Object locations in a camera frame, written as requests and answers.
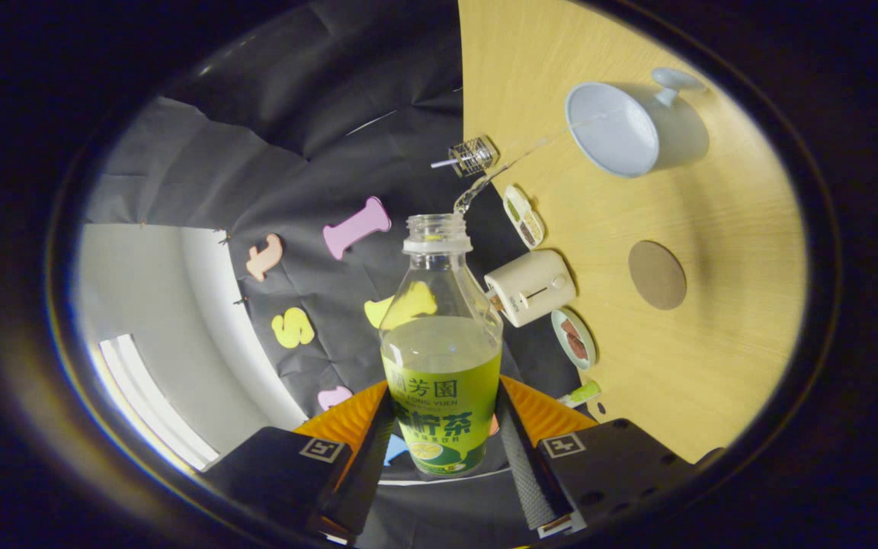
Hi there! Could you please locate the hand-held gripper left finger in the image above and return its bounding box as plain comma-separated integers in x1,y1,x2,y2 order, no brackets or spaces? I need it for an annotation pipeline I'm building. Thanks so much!
203,380,398,542

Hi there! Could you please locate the ceiling light panel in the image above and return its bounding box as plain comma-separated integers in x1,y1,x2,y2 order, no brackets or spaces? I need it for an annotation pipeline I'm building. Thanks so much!
96,334,220,471

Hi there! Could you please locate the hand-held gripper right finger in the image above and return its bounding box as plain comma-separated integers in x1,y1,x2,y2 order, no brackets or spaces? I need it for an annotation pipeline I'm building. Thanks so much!
494,374,699,538

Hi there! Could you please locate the brown food piece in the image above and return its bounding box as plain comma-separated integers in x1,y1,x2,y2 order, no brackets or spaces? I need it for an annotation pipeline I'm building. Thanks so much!
561,319,590,361

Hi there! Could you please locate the pale green plate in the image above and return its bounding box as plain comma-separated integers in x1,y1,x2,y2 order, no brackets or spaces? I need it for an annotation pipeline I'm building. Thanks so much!
550,307,598,371

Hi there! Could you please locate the green label juice bottle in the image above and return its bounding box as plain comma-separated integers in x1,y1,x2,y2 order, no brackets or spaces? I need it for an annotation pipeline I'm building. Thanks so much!
378,213,504,477

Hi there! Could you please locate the wooden table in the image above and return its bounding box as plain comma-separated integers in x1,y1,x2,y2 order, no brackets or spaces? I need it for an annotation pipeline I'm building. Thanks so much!
458,0,809,464

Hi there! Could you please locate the white divided snack tray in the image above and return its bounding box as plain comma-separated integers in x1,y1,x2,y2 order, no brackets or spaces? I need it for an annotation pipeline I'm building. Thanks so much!
502,185,546,249

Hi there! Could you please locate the white cup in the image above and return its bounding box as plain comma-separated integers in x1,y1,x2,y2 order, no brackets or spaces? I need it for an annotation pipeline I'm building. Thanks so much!
565,67,710,178

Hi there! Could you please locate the black backdrop cloth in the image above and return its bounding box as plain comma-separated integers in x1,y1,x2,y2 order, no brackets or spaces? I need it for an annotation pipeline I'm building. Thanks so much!
85,0,585,535

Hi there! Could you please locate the round brown coaster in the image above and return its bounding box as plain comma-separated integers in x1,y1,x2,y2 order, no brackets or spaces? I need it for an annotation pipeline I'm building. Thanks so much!
628,240,688,311

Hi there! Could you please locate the small white green bottle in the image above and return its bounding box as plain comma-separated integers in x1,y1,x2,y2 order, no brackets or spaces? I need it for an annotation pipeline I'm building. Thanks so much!
557,380,602,407

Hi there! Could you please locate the white toaster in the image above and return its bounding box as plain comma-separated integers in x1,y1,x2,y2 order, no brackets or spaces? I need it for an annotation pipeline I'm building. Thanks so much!
484,249,578,329

